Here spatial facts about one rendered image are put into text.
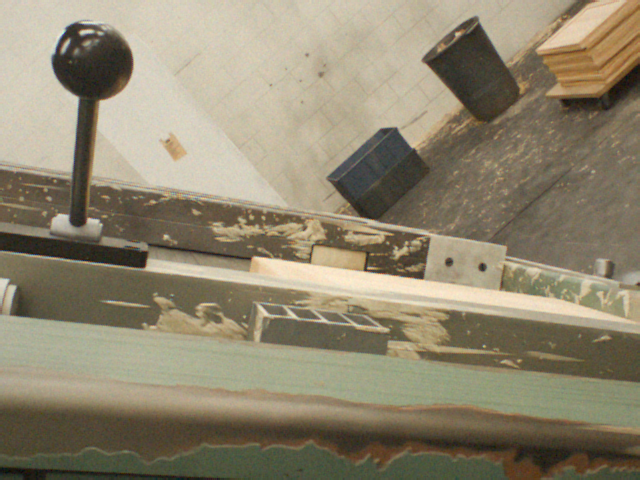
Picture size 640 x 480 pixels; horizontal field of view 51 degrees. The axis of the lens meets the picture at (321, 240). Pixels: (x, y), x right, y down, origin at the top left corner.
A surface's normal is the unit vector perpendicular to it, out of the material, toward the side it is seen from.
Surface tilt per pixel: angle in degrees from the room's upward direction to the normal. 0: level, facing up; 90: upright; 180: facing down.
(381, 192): 91
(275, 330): 89
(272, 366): 51
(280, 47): 90
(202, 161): 90
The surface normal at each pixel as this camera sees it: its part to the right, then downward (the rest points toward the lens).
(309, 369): 0.16, -0.99
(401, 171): 0.21, 0.14
